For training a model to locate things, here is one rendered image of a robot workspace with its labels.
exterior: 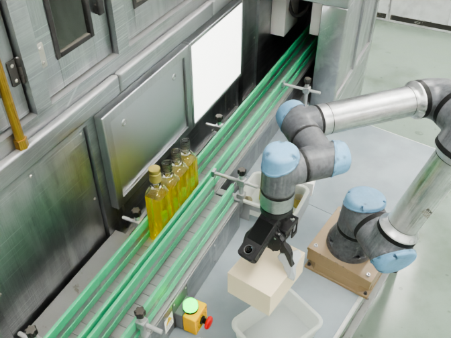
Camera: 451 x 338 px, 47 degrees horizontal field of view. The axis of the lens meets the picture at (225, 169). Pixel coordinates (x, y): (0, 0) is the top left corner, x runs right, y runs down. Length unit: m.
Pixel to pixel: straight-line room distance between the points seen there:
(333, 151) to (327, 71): 1.30
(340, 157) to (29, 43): 0.70
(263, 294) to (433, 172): 0.51
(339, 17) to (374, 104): 1.04
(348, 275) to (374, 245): 0.23
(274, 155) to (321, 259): 0.71
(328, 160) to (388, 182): 1.05
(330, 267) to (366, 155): 0.69
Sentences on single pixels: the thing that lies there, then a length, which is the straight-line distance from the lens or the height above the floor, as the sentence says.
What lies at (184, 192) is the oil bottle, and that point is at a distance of 1.64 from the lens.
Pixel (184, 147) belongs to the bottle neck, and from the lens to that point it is 1.61.
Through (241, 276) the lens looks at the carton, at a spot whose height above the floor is 1.12.
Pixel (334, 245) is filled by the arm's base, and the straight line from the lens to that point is 1.67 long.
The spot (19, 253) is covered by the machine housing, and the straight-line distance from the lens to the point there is 1.41.
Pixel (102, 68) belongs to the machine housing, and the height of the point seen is 1.43.
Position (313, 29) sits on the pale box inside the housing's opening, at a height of 1.07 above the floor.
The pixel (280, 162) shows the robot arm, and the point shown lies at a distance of 1.04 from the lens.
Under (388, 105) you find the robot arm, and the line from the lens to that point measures 1.29.
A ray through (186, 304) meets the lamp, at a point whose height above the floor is 0.85.
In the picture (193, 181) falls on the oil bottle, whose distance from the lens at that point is 1.69.
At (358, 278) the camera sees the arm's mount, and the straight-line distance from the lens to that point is 1.68.
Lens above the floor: 2.11
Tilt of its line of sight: 40 degrees down
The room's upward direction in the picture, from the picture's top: straight up
